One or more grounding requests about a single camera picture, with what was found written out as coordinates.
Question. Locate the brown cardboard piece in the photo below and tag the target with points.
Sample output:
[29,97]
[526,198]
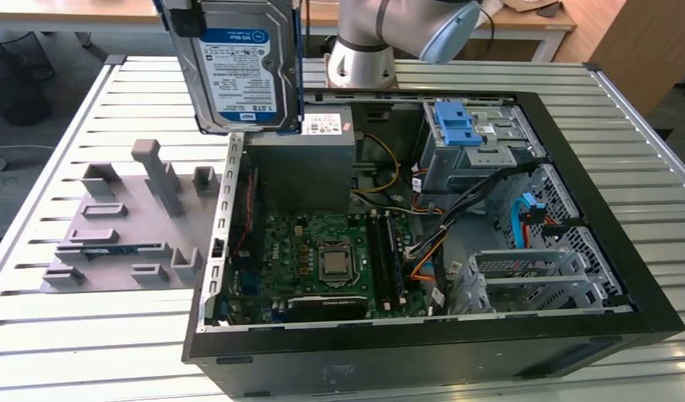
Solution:
[524,5]

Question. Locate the metal drive cage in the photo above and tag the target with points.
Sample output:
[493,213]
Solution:
[487,157]

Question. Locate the hard disk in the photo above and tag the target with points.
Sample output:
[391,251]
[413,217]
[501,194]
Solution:
[235,75]

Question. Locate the blue drive latch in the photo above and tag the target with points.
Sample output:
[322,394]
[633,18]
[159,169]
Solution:
[457,125]

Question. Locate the silver CPU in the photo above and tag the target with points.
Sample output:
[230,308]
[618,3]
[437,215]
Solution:
[337,263]

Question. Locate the black graphics card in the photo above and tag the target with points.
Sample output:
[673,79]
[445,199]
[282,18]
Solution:
[327,307]

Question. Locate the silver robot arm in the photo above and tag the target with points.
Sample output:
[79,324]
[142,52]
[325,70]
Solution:
[358,63]

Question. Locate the black PC case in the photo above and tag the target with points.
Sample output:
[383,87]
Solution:
[375,364]

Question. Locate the grey parts rack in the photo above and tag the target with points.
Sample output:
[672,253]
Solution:
[135,226]

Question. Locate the black case fan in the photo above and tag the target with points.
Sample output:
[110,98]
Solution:
[242,218]

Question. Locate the grey power supply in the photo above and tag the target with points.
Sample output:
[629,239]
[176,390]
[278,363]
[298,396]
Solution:
[303,176]

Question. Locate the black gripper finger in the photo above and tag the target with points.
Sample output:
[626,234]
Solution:
[188,23]

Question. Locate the wooden cabinet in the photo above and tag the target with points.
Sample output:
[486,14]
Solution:
[644,50]

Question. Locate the wooden desk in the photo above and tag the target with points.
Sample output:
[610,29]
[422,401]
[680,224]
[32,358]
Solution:
[521,23]
[96,10]

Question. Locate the green motherboard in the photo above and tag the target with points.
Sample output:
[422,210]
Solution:
[342,226]

